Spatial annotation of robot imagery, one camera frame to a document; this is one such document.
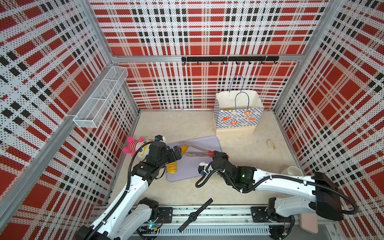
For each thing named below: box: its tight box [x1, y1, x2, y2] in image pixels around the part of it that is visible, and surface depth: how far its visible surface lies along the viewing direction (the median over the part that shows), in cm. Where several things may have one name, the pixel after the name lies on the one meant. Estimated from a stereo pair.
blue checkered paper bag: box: [213, 75, 265, 137], surface depth 95 cm
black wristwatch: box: [178, 198, 214, 233], surface depth 75 cm
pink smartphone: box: [299, 213, 319, 234], surface depth 70 cm
